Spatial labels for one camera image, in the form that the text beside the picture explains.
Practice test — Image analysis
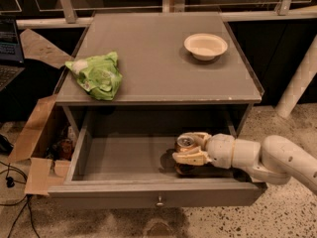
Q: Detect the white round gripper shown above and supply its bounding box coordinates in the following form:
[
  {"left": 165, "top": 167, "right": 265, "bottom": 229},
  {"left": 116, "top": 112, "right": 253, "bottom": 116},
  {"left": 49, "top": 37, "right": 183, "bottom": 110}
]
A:
[{"left": 172, "top": 132, "right": 235, "bottom": 169}]

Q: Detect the orange soda can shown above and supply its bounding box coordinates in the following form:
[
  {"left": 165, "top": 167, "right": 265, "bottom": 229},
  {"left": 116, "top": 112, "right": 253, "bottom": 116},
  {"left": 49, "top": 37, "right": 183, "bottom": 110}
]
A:
[{"left": 174, "top": 135, "right": 197, "bottom": 176}]

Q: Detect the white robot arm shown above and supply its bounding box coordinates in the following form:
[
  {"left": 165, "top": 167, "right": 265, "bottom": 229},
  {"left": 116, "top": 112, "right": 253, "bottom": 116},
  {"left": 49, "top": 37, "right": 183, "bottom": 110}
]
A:
[{"left": 172, "top": 132, "right": 317, "bottom": 194}]

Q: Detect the grey cabinet with counter top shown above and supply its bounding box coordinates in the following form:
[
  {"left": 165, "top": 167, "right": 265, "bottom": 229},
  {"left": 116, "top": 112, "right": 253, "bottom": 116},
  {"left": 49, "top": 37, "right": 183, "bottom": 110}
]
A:
[{"left": 56, "top": 13, "right": 262, "bottom": 137}]

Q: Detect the metal drawer knob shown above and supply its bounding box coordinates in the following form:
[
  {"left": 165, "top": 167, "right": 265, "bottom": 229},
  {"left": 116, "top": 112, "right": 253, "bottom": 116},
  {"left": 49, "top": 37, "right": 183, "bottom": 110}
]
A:
[{"left": 156, "top": 196, "right": 164, "bottom": 207}]

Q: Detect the open grey top drawer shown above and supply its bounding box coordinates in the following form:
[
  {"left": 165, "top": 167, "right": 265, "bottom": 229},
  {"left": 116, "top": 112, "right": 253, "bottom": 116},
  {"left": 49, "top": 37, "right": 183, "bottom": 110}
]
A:
[{"left": 48, "top": 121, "right": 268, "bottom": 210}]

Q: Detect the white paper bowl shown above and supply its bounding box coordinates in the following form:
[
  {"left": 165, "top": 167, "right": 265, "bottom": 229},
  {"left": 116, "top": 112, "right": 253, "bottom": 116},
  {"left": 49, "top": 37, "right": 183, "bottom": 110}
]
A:
[{"left": 184, "top": 34, "right": 228, "bottom": 61}]

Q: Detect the green chip bag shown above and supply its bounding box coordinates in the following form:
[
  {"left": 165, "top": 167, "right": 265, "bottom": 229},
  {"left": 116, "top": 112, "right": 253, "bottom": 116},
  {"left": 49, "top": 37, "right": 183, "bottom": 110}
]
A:
[{"left": 65, "top": 52, "right": 122, "bottom": 100}]

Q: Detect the open cardboard box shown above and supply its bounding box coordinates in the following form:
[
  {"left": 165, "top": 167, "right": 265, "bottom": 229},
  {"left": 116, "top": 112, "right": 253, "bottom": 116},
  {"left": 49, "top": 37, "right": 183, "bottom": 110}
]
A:
[{"left": 8, "top": 94, "right": 70, "bottom": 196}]

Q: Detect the brown cardboard sheet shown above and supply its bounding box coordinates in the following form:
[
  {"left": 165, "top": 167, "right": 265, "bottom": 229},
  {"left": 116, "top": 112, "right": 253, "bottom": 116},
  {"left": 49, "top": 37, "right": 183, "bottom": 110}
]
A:
[{"left": 20, "top": 29, "right": 72, "bottom": 68}]

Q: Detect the laptop computer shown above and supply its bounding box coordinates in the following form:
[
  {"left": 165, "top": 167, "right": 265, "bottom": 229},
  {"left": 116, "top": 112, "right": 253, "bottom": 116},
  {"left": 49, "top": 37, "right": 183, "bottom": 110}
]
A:
[{"left": 0, "top": 15, "right": 25, "bottom": 91}]

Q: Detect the black cable on floor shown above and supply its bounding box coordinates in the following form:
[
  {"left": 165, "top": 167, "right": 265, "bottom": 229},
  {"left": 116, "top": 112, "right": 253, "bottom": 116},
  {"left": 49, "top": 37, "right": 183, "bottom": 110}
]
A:
[{"left": 0, "top": 161, "right": 43, "bottom": 238}]

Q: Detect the metal railing frame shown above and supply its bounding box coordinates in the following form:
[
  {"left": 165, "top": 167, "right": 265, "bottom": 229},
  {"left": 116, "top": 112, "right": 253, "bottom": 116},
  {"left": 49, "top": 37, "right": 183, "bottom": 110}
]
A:
[{"left": 0, "top": 0, "right": 317, "bottom": 29}]

